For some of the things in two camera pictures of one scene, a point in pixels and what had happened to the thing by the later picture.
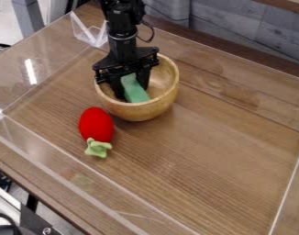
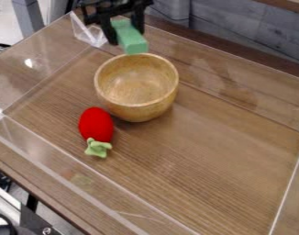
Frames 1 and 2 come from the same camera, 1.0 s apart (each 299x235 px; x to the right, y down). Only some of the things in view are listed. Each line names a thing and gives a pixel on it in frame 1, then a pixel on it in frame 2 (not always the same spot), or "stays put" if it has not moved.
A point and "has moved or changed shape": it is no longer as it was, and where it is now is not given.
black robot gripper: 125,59 -> 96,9
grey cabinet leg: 28,16 stays put
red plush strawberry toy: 96,126 stays put
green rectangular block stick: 134,92 has moved or changed shape
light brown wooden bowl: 164,83 stays put
